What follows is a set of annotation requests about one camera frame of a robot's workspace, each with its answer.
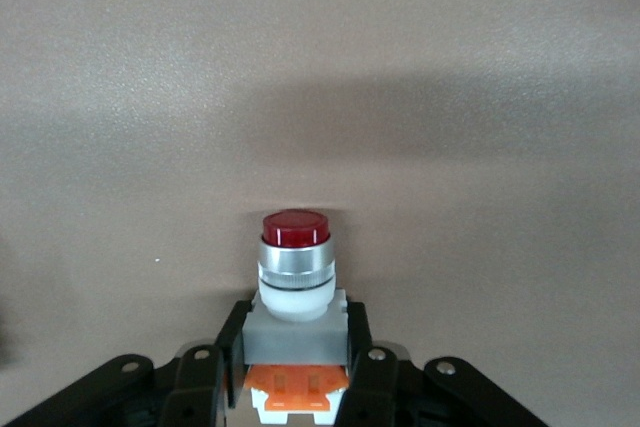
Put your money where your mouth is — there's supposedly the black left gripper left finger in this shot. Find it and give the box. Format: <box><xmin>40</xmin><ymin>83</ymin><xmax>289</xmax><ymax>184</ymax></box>
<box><xmin>0</xmin><ymin>299</ymin><xmax>251</xmax><ymax>427</ymax></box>

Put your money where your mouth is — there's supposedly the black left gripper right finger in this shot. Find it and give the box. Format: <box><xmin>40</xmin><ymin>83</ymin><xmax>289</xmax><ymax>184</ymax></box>
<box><xmin>339</xmin><ymin>300</ymin><xmax>551</xmax><ymax>427</ymax></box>

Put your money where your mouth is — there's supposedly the red cap push button switch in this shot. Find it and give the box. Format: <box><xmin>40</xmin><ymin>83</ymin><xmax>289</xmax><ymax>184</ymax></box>
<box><xmin>243</xmin><ymin>209</ymin><xmax>351</xmax><ymax>426</ymax></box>

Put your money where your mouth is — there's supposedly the brown table cover mat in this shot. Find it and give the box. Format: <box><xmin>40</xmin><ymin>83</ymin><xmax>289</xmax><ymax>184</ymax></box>
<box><xmin>0</xmin><ymin>0</ymin><xmax>640</xmax><ymax>427</ymax></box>

